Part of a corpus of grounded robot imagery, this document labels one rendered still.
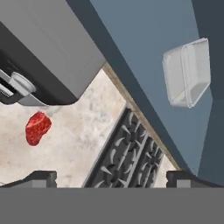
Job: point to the clear plastic tupperware container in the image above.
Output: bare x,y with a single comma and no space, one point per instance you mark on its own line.
186,73

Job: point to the red raw meat piece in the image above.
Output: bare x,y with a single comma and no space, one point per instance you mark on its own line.
38,128

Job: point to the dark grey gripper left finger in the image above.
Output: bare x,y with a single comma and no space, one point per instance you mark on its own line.
43,176

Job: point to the blue open cabinet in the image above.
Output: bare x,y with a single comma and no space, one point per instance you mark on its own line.
145,38

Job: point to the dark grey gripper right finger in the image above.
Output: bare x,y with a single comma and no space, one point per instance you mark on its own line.
178,176

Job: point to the grey and black countertop appliance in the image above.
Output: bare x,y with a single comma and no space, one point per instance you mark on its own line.
52,43

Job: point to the white round appliance knob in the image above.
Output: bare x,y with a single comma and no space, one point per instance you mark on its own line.
22,82

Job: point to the black hob with grates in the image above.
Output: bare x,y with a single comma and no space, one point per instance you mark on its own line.
128,154

